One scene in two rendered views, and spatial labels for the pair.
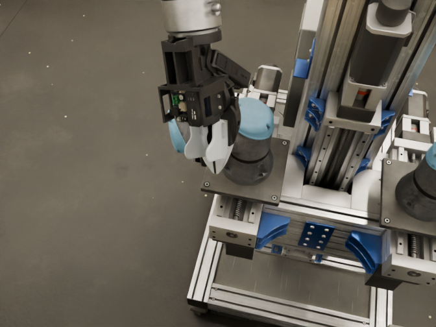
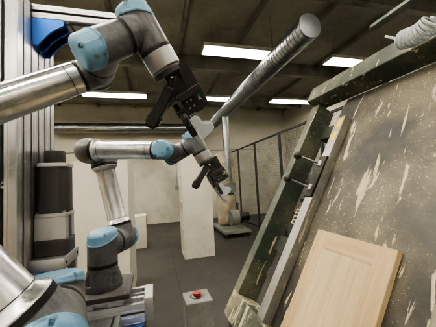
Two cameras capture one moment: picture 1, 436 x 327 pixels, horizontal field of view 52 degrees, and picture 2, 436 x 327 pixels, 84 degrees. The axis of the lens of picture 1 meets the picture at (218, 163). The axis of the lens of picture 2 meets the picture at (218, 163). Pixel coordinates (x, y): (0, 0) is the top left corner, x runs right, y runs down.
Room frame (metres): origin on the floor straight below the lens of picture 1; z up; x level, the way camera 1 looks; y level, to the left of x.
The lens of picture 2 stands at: (0.64, 0.57, 1.45)
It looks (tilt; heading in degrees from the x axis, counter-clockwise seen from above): 4 degrees up; 242
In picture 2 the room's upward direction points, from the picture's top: 3 degrees counter-clockwise
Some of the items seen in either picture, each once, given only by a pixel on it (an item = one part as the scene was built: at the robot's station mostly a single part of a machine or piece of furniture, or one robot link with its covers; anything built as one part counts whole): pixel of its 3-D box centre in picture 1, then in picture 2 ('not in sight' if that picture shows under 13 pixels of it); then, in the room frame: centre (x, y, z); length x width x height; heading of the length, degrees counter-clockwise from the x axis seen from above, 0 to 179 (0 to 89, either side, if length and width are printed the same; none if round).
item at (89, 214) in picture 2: not in sight; (109, 228); (0.43, -3.04, 0.88); 0.90 x 0.60 x 1.75; 77
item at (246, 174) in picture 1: (248, 153); not in sight; (0.71, -0.08, 1.09); 0.15 x 0.15 x 0.10
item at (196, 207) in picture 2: not in sight; (194, 202); (-1.24, -4.04, 1.03); 0.60 x 0.58 x 2.05; 77
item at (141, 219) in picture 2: not in sight; (133, 231); (-0.23, -5.41, 0.36); 0.58 x 0.45 x 0.72; 167
